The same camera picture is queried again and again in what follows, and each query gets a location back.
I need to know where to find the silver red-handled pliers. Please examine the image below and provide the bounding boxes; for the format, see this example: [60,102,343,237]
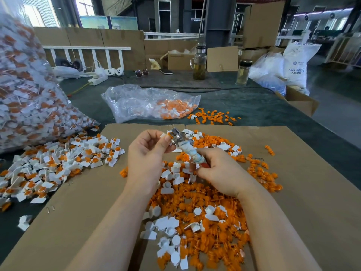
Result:
[169,128,207,165]

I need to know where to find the person's right hand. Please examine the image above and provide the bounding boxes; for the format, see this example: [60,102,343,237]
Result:
[194,146,265,200]

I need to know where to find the scatter of orange offcuts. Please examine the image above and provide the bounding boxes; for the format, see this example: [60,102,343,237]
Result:
[190,108,241,126]

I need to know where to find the tall brown cardboard box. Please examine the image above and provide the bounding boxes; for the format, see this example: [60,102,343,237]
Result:
[243,0,285,49]

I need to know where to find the white oval plastic device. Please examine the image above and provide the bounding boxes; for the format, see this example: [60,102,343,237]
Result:
[52,66,82,79]

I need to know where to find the clear blue plastic bag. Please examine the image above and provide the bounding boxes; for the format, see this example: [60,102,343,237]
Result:
[249,52,287,96]

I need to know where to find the open cardboard box with paper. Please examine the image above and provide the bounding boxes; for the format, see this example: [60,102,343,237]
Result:
[159,49,196,72]

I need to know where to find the flat brown cardboard panel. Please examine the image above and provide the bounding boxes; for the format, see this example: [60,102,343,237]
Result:
[207,46,239,73]

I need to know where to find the person's left forearm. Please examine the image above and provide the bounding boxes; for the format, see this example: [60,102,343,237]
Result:
[67,189,154,271]

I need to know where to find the pile of orange and white parts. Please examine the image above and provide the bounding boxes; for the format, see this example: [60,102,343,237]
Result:
[120,128,284,271]

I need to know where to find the white woven sack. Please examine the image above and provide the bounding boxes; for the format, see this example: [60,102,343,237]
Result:
[282,31,322,96]

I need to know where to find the glass bottle with black lid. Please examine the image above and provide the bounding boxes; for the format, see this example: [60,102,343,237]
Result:
[236,59,253,86]

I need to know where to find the white power strip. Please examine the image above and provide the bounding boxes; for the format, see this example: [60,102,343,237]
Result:
[79,66,125,86]

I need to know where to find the open brown cardboard box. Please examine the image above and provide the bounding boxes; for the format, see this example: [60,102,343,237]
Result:
[275,86,319,117]

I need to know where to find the large clear bag of seals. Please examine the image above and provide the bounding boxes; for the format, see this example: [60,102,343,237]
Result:
[0,13,99,151]

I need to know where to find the white metal rack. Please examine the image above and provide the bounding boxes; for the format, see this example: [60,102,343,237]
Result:
[324,33,361,68]

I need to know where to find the white railing frame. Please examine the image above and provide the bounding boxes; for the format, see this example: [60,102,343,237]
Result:
[43,46,132,71]

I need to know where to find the brown cardboard sheet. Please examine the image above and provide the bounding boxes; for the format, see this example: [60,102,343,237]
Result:
[184,125,361,271]
[0,123,188,271]

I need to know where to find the dark steel pillar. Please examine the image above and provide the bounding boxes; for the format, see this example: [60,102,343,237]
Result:
[205,0,238,47]

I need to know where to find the row of upright cardboard sheets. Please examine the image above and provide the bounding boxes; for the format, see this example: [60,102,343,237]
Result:
[33,26,200,72]

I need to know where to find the small clear plastic bag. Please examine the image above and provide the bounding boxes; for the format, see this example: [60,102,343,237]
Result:
[102,84,202,123]

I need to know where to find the person's left hand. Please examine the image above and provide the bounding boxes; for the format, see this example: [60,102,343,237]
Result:
[125,129,177,195]

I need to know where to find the pile of assembled white-orange parts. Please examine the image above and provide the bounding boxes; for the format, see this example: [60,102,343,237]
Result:
[0,129,126,232]

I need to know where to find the person's right forearm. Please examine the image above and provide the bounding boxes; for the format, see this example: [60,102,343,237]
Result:
[240,186,322,271]

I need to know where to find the glass tea jar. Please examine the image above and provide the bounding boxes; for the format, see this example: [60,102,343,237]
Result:
[191,43,208,81]

